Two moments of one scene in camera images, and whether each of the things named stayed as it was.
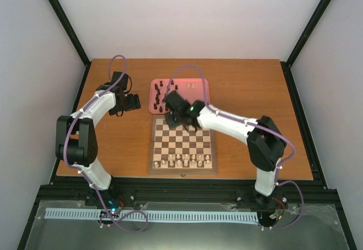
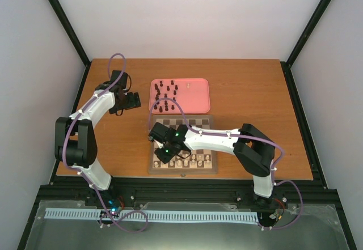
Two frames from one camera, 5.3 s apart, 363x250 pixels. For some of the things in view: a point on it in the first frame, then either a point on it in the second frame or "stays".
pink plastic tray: (190, 89) stays
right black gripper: (171, 123) → (163, 157)
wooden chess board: (179, 151) stays
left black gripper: (134, 104) stays
